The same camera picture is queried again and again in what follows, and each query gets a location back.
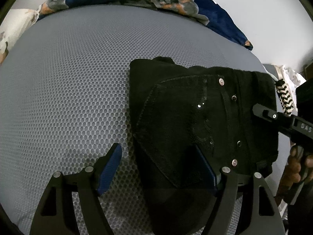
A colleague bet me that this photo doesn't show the black pants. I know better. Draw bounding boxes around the black pants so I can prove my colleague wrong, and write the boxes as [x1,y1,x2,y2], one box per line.
[130,57,279,234]

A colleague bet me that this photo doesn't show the person's right forearm sleeve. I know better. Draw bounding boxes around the person's right forearm sleeve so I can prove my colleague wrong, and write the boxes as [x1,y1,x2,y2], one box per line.
[275,167,312,234]

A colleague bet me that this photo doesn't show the person's right hand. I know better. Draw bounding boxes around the person's right hand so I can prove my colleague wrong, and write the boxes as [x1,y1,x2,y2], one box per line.
[285,145,312,186]

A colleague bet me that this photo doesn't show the black white striped cloth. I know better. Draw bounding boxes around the black white striped cloth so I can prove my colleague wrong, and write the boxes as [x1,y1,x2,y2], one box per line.
[275,79,294,116]

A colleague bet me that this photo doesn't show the white patterned cloth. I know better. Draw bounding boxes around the white patterned cloth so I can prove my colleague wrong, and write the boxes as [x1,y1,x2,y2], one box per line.
[274,65,307,95]

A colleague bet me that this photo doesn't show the grey mesh mattress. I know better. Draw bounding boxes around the grey mesh mattress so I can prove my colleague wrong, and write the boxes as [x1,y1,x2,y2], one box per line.
[1,5,264,234]

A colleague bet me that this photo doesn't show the white floral pillow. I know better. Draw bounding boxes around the white floral pillow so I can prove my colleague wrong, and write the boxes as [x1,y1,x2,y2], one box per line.
[1,9,39,64]

